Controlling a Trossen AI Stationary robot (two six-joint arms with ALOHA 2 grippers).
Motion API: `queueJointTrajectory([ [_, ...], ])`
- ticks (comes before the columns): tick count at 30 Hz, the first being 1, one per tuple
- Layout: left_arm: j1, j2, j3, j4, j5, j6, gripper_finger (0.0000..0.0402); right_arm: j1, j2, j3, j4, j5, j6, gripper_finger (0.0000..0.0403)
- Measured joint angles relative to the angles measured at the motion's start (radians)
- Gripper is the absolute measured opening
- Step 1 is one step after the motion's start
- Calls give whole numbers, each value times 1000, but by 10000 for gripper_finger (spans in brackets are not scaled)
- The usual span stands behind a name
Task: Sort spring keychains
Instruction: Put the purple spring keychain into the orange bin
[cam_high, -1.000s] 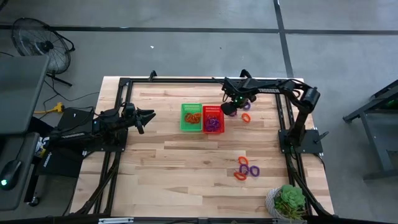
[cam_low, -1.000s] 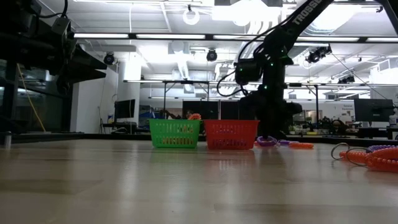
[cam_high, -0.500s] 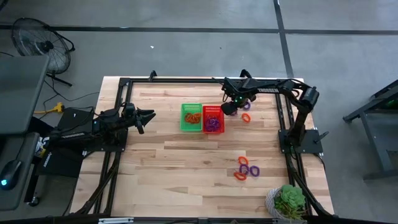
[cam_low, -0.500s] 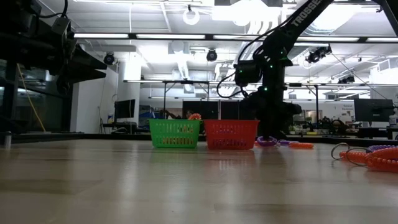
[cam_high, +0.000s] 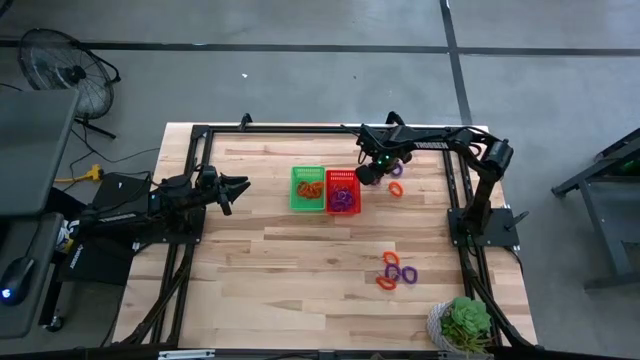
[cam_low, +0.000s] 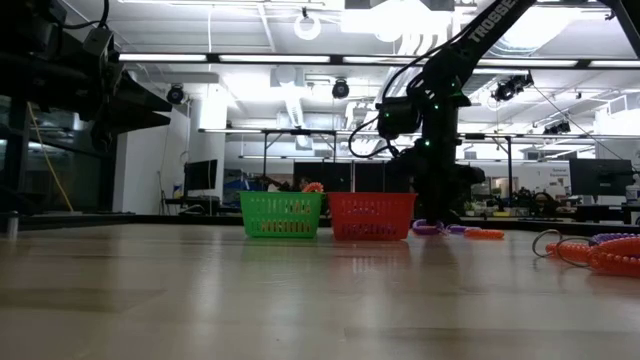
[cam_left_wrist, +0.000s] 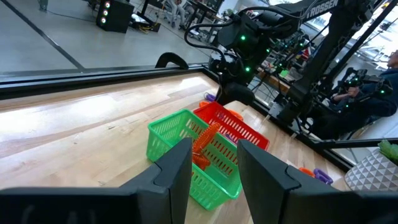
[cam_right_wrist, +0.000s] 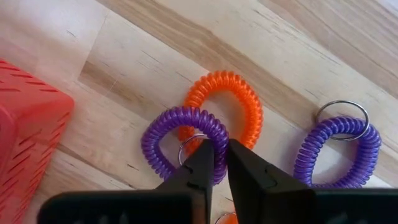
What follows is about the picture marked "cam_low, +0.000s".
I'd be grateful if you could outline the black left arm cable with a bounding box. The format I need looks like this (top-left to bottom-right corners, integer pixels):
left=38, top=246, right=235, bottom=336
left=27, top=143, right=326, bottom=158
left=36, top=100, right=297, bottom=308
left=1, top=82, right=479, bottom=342
left=59, top=0, right=111, bottom=32

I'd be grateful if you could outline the black aluminium rig frame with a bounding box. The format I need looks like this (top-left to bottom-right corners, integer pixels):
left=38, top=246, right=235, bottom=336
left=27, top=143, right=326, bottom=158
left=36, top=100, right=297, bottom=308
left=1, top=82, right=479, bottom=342
left=19, top=212, right=640, bottom=237

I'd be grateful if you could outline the white ring light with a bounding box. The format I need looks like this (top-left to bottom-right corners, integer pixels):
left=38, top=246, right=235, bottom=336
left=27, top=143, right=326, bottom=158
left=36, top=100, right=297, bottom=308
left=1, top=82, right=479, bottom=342
left=292, top=9, right=323, bottom=42

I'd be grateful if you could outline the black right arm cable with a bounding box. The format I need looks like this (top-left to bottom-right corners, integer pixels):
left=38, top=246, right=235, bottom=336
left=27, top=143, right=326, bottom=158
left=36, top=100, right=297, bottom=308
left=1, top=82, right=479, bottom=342
left=347, top=115, right=401, bottom=160

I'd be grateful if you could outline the long ceiling light strip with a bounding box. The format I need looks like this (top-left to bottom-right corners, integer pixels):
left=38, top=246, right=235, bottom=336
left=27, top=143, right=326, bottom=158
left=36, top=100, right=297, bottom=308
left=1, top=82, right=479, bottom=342
left=118, top=51, right=640, bottom=70

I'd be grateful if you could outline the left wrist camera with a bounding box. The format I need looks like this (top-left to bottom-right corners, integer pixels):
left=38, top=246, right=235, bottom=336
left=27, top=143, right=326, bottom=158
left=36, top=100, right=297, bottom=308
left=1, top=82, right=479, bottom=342
left=82, top=25, right=115, bottom=64

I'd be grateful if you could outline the large black computer monitor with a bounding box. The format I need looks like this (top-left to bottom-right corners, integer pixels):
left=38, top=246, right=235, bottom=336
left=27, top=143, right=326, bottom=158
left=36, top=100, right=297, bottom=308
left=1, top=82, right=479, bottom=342
left=568, top=158, right=634, bottom=198

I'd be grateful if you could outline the black partition panel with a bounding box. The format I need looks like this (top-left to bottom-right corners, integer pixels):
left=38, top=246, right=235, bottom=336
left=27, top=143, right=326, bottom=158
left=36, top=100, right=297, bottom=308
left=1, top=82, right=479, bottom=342
left=292, top=160, right=352, bottom=194
left=353, top=160, right=412, bottom=194

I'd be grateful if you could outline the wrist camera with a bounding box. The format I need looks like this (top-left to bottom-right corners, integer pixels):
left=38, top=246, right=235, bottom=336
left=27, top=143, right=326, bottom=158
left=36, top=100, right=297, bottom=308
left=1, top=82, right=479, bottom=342
left=376, top=96, right=422, bottom=142
left=82, top=25, right=115, bottom=64

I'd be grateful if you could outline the green plastic basket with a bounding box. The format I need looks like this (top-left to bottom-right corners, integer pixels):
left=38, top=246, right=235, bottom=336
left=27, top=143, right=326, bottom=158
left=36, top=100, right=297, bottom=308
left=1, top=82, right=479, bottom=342
left=239, top=190, right=324, bottom=240

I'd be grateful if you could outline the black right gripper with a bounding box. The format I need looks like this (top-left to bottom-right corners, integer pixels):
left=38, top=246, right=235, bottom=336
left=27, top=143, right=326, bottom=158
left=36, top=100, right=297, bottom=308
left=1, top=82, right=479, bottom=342
left=397, top=139, right=486, bottom=225

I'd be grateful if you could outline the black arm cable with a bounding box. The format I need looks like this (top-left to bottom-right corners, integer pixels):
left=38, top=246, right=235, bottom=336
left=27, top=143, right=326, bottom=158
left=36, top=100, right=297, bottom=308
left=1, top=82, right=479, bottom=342
left=59, top=0, right=111, bottom=32
left=347, top=115, right=401, bottom=160

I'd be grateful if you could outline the thin black metal scaffold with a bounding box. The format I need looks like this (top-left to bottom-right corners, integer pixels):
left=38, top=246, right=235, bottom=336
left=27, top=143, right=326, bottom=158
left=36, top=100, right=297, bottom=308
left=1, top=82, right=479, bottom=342
left=259, top=127, right=515, bottom=195

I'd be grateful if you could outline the red plastic basket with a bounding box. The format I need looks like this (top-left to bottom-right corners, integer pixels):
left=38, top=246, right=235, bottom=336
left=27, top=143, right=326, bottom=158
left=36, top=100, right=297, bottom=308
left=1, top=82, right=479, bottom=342
left=328, top=191, right=418, bottom=242

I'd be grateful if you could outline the silver ventilation duct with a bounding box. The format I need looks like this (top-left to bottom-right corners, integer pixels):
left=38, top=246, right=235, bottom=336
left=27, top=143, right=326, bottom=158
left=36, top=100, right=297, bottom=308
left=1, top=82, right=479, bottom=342
left=479, top=0, right=576, bottom=104

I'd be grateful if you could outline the yellow hanging cable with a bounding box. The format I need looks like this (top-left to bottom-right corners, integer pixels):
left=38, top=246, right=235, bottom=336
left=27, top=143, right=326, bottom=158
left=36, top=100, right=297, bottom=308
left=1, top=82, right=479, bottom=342
left=27, top=102, right=75, bottom=212

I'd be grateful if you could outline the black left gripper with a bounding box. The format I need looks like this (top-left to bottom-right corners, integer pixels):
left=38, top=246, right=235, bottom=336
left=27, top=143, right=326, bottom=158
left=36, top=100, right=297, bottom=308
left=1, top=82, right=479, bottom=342
left=79, top=59, right=174, bottom=151

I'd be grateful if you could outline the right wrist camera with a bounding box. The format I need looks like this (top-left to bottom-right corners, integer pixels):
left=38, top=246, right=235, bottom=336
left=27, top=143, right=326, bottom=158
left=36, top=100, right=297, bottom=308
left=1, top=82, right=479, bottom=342
left=376, top=96, right=422, bottom=142

